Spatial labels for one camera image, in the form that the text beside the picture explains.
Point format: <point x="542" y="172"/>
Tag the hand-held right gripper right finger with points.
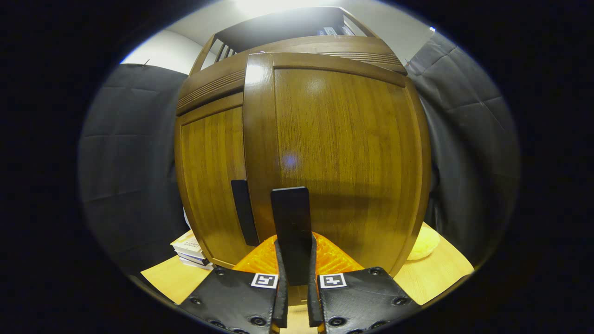
<point x="314" y="301"/>

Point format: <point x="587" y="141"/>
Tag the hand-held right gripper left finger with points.
<point x="280" y="301"/>

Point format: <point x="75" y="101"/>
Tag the wooden cabinet door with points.
<point x="348" y="153"/>
<point x="209" y="176"/>

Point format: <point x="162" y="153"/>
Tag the wooden double-door shoe cabinet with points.
<point x="278" y="30"/>

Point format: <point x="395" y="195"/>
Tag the stack of books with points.
<point x="192" y="250"/>

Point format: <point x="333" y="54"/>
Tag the pale yellow round object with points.
<point x="424" y="243"/>

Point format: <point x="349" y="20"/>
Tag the black backdrop cloth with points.
<point x="130" y="162"/>

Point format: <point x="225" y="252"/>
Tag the light grey book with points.
<point x="329" y="31"/>

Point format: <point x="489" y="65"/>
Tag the large ceiling light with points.
<point x="274" y="5"/>

